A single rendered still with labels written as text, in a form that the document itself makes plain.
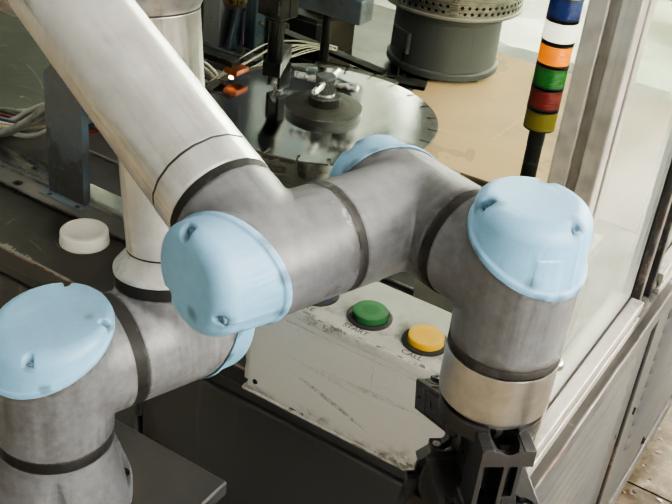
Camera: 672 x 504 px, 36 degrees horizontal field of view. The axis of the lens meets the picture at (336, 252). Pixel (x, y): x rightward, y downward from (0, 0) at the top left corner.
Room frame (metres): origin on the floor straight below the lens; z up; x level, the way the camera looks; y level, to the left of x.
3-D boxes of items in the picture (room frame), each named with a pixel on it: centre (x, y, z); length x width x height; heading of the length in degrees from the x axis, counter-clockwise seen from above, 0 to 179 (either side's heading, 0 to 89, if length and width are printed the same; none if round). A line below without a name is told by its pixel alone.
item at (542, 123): (1.34, -0.26, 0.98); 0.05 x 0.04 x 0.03; 151
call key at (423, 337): (0.90, -0.11, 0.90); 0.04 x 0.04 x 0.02
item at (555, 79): (1.34, -0.26, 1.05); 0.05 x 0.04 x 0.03; 151
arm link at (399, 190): (0.62, -0.04, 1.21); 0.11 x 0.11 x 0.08; 43
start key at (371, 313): (0.93, -0.05, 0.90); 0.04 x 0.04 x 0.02
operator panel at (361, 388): (0.95, -0.05, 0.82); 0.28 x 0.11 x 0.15; 61
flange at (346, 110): (1.35, 0.04, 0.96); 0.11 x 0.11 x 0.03
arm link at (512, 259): (0.56, -0.12, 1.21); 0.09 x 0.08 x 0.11; 43
